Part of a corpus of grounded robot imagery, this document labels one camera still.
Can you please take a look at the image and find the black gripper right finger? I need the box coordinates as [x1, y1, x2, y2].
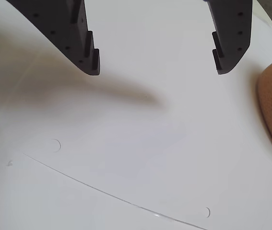
[207, 0, 253, 76]

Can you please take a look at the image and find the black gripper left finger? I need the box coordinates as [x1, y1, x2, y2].
[4, 0, 101, 76]

